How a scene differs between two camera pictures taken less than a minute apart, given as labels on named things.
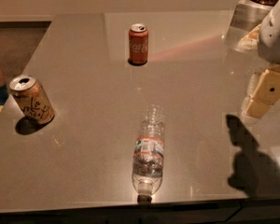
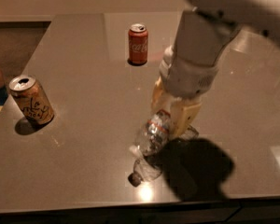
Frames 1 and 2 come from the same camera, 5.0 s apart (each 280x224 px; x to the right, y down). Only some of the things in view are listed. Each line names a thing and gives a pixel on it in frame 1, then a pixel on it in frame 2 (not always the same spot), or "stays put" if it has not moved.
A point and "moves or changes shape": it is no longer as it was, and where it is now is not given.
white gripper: x=274 y=37 to x=186 y=78
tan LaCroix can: x=32 y=99 stays put
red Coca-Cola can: x=138 y=44 stays put
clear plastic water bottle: x=147 y=161 moves or changes shape
